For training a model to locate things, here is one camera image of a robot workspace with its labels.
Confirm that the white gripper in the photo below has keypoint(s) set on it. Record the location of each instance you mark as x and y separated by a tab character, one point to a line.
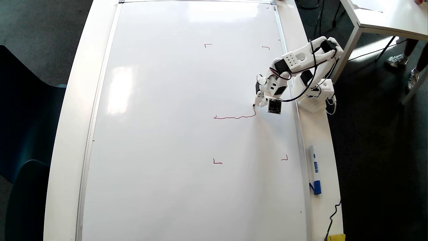
259	98

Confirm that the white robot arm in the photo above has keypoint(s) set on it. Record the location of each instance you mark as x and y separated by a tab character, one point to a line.
301	58

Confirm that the large whiteboard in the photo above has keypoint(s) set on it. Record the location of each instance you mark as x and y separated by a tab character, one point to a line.
167	134

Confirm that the blue and white marker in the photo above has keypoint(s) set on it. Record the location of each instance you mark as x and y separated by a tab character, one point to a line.
314	167

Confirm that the white sneaker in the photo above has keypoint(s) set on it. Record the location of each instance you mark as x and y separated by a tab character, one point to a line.
398	60
413	78

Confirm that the white side table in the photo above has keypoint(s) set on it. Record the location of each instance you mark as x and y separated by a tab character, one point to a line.
388	16

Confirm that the yellow plug block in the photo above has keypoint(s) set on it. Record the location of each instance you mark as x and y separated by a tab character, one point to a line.
336	237

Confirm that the dark blue chair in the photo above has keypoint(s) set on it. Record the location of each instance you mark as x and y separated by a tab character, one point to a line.
23	117

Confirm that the black wrist camera board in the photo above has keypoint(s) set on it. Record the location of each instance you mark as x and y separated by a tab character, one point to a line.
274	106

